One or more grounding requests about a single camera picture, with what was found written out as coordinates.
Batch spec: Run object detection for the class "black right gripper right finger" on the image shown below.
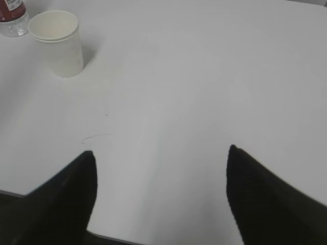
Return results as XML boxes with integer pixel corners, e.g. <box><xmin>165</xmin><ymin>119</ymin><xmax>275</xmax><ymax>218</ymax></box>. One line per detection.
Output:
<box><xmin>226</xmin><ymin>145</ymin><xmax>326</xmax><ymax>244</ymax></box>

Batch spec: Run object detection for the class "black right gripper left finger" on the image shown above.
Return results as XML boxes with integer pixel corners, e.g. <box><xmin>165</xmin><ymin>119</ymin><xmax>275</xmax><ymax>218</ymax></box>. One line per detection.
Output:
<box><xmin>1</xmin><ymin>151</ymin><xmax>98</xmax><ymax>244</ymax></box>

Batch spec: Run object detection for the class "white paper cup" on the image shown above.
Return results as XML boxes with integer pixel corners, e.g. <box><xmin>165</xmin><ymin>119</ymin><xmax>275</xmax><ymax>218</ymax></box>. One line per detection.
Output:
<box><xmin>28</xmin><ymin>10</ymin><xmax>84</xmax><ymax>78</ymax></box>

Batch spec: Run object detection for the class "clear water bottle red label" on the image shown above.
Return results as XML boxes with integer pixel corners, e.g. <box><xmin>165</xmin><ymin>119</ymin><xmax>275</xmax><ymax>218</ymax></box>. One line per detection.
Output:
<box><xmin>1</xmin><ymin>0</ymin><xmax>29</xmax><ymax>37</ymax></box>

